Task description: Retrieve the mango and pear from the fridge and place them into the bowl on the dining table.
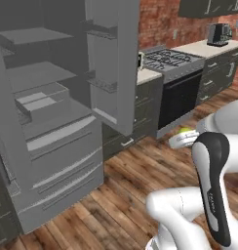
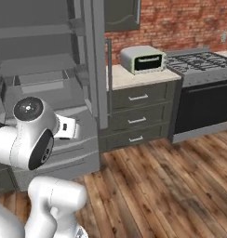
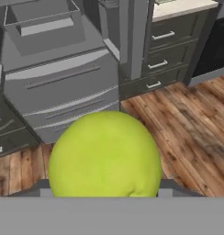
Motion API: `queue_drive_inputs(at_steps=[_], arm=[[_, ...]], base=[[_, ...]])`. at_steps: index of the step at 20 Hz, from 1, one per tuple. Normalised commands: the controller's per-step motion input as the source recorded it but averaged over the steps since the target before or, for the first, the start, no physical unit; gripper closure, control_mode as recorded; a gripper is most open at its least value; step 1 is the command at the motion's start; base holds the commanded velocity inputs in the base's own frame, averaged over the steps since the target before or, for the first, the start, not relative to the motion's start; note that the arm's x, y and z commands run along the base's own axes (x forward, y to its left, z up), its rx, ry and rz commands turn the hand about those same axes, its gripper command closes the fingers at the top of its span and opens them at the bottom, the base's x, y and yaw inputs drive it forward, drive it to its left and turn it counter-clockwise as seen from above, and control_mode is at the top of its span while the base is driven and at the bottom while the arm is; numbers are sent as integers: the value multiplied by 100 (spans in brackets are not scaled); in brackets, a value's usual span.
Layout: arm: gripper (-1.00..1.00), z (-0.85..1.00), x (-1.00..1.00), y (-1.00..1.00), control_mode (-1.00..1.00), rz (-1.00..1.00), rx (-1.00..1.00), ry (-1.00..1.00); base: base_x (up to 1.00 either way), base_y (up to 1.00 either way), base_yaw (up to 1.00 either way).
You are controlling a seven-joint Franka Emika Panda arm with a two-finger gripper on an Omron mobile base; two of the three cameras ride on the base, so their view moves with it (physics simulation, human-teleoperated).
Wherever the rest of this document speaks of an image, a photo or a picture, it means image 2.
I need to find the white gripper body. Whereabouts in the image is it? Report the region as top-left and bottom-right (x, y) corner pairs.
(67, 116), (81, 140)

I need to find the grey fridge crisper drawer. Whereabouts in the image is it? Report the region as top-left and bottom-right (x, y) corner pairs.
(13, 70), (73, 95)

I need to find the grey fridge door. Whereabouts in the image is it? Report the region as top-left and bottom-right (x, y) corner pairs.
(67, 0), (110, 130)

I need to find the grey fridge shelf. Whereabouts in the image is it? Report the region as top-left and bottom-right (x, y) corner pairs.
(0, 23), (74, 41)
(0, 52), (78, 78)

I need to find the grey fridge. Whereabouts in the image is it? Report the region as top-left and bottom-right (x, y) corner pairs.
(0, 0), (101, 193)

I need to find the grey freezer drawer front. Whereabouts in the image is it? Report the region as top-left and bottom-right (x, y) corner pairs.
(7, 107), (101, 192)

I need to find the dark grey drawer front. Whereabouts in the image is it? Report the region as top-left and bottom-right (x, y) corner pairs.
(105, 124), (167, 152)
(110, 102), (167, 131)
(111, 81), (169, 110)

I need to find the pale green toaster oven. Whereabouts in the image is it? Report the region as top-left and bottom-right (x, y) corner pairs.
(119, 45), (167, 75)

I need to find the steel gas range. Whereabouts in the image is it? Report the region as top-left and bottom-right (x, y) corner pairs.
(165, 50), (227, 145)

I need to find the silver drawer handle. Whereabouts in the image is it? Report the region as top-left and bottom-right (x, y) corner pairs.
(127, 116), (148, 125)
(128, 135), (144, 143)
(127, 93), (150, 102)

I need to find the grey fridge door handle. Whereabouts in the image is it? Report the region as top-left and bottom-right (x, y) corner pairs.
(106, 37), (114, 92)

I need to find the dark grey wall cupboard door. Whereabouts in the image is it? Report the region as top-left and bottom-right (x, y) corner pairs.
(103, 0), (142, 33)

